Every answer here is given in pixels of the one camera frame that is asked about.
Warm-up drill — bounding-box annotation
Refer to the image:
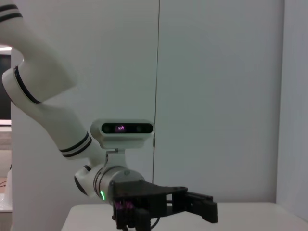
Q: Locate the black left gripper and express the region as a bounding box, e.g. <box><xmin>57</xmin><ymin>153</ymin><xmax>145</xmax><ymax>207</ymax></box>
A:
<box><xmin>112</xmin><ymin>180</ymin><xmax>218</xmax><ymax>229</ymax></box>

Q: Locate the white background bin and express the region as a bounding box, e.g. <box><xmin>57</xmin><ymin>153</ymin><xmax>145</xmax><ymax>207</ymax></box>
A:
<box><xmin>0</xmin><ymin>168</ymin><xmax>13</xmax><ymax>213</ymax></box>

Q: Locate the dark window pane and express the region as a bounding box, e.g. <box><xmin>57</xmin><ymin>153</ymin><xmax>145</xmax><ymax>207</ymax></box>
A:
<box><xmin>0</xmin><ymin>54</ymin><xmax>12</xmax><ymax>120</ymax></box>

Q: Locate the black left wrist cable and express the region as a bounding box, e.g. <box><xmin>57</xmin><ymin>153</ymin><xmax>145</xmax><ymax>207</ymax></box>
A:
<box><xmin>146</xmin><ymin>215</ymin><xmax>166</xmax><ymax>229</ymax></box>

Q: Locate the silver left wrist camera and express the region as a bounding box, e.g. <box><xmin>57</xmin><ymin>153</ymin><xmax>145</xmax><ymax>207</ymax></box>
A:
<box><xmin>90</xmin><ymin>119</ymin><xmax>156</xmax><ymax>169</ymax></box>

